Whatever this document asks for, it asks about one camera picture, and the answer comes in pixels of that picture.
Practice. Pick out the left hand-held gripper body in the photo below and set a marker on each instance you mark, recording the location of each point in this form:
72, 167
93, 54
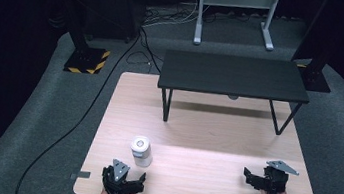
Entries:
119, 170

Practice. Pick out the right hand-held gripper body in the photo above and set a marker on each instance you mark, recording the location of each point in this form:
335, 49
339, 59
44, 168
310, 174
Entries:
275, 181

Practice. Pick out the white cylindrical bottle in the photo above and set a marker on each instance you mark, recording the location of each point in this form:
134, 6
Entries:
142, 155

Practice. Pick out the grey tape strip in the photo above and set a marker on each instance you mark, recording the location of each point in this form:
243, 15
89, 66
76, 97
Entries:
80, 175

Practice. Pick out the small grey round disc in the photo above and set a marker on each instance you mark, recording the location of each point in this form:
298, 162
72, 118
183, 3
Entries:
232, 97

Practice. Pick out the black raised shelf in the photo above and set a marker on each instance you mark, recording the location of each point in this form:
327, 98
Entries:
233, 75

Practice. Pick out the black metal stand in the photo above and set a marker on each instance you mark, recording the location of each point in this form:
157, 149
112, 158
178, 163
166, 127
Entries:
314, 75

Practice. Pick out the black stand with striped base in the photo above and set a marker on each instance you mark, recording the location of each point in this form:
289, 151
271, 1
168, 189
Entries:
87, 59

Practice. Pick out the large black box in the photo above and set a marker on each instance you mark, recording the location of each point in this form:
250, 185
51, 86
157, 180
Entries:
112, 1

